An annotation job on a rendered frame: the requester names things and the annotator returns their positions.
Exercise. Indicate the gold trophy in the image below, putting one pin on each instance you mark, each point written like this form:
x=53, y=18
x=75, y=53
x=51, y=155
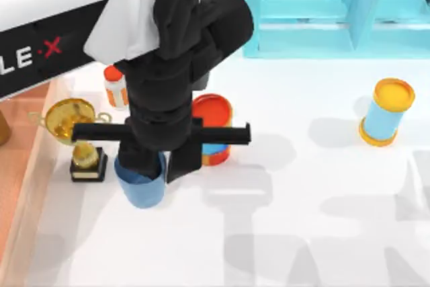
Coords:
x=67, y=122

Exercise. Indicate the red and blue can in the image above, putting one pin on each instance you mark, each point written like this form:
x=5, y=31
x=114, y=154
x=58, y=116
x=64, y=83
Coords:
x=213, y=112

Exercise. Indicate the shallow salmon-coloured box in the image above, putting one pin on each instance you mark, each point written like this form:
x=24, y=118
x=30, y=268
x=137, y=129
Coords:
x=20, y=179

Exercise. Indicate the blue cup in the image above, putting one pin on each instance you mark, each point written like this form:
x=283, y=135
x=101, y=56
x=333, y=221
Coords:
x=144, y=193

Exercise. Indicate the light blue rack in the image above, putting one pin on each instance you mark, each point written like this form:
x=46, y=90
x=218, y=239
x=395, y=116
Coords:
x=302, y=28

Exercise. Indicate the white bottle with orange cap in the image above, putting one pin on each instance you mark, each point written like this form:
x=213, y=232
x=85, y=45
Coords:
x=114, y=90

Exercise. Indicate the light blue and yellow can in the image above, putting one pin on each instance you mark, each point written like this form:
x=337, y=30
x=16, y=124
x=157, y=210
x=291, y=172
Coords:
x=386, y=115

